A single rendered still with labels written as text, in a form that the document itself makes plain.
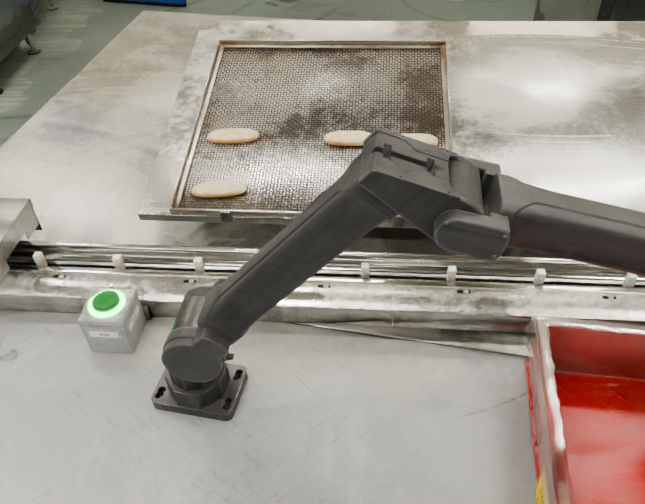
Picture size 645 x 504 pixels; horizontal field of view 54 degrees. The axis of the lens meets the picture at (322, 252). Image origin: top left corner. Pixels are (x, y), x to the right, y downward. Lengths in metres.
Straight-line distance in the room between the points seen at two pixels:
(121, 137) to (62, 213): 0.27
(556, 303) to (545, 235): 0.39
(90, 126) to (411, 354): 0.96
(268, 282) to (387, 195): 0.19
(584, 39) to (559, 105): 0.24
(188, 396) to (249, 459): 0.12
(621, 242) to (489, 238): 0.14
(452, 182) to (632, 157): 0.70
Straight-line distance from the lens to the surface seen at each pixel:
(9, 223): 1.18
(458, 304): 0.99
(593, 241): 0.67
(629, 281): 1.11
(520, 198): 0.64
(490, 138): 1.25
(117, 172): 1.41
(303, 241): 0.66
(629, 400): 1.00
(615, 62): 1.50
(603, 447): 0.94
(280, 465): 0.88
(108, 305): 0.99
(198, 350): 0.79
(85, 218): 1.31
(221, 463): 0.89
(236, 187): 1.15
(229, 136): 1.25
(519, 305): 1.01
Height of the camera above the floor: 1.59
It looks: 43 degrees down
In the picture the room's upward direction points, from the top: 3 degrees counter-clockwise
